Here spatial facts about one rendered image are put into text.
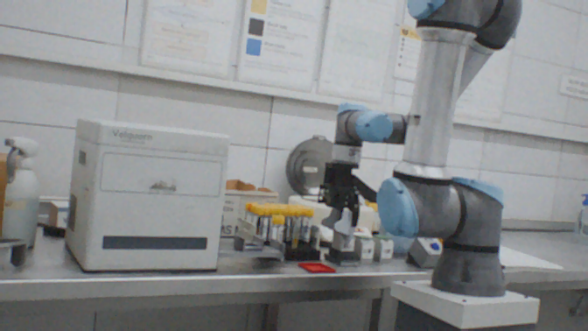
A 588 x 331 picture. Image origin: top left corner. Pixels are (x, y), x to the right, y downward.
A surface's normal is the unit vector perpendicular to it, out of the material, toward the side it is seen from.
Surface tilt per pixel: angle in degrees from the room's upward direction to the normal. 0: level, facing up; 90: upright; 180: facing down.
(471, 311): 90
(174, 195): 90
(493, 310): 90
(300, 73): 93
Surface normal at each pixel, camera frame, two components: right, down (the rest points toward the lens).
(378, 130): 0.34, 0.09
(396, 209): -0.94, 0.05
